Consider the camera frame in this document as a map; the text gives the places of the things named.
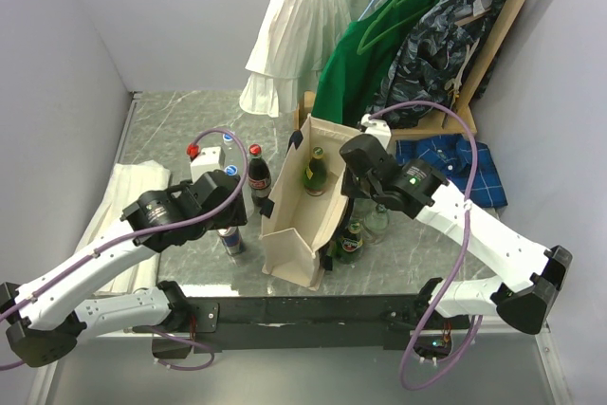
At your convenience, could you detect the red bull can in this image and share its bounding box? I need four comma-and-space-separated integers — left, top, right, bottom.
217, 227, 245, 256

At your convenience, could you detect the blue plaid shirt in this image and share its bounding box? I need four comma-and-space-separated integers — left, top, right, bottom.
395, 135, 507, 209

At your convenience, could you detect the white pleated skirt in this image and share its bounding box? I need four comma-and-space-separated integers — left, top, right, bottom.
239, 0, 369, 118

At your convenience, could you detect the folded white cloth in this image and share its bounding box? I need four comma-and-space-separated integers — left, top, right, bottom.
76, 160, 171, 297

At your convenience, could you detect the wooden clothes rack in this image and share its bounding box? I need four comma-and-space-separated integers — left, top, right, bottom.
307, 0, 525, 138

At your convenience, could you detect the green beer bottle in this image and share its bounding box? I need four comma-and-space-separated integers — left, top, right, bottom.
332, 220, 363, 264

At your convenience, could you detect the green hanger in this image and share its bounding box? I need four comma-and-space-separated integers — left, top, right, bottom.
357, 0, 435, 55

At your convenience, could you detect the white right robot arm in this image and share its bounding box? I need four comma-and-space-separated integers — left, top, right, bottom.
340, 134, 573, 335

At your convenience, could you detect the dark patterned garment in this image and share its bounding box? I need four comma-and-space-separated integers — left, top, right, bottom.
366, 0, 506, 115

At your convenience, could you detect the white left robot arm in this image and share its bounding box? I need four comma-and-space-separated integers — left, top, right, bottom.
1, 170, 247, 368

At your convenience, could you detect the clear Chang soda bottle far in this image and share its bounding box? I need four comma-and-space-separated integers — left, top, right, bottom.
352, 198, 376, 220

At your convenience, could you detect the green gold-capped glass bottle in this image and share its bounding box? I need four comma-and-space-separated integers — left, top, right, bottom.
303, 146, 328, 196

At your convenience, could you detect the clear chang soda bottle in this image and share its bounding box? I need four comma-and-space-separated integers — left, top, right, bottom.
362, 204, 390, 245
352, 198, 376, 220

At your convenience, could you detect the beige canvas tote bag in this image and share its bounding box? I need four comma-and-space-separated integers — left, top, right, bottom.
260, 117, 360, 290

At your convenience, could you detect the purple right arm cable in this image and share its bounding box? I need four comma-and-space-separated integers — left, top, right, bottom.
367, 100, 483, 392

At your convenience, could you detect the dark cola bottle red cap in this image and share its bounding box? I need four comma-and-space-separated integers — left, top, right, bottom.
248, 143, 271, 208

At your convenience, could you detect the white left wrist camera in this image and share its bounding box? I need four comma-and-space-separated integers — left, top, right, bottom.
186, 143, 225, 182

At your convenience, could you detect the green garment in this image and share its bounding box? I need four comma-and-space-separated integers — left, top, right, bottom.
311, 2, 425, 127

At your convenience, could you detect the clear Chang soda bottle near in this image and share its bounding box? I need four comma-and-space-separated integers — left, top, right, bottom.
362, 204, 390, 245

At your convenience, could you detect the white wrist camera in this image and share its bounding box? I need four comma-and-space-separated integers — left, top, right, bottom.
186, 143, 225, 182
359, 114, 392, 150

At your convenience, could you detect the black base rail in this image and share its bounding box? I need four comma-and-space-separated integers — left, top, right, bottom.
159, 294, 426, 351

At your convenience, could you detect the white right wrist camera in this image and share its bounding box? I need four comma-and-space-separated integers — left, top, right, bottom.
359, 114, 392, 150

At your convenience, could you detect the clear water bottle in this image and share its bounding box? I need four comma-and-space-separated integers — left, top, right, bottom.
224, 164, 240, 179
222, 133, 238, 161

